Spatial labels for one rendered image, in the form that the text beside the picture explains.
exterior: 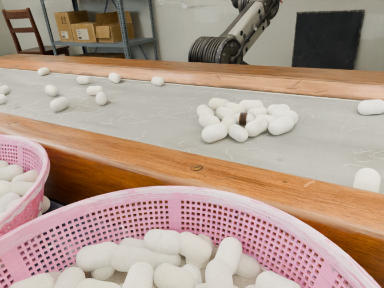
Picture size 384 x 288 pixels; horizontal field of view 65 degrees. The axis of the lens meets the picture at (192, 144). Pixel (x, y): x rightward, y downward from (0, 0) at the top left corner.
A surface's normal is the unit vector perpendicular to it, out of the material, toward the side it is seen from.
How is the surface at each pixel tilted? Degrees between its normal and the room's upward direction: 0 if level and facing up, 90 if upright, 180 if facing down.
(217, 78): 45
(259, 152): 0
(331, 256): 75
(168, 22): 90
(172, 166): 0
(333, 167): 0
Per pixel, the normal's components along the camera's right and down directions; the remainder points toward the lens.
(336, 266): -0.90, -0.01
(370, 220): -0.07, -0.89
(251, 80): -0.40, -0.34
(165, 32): -0.54, 0.40
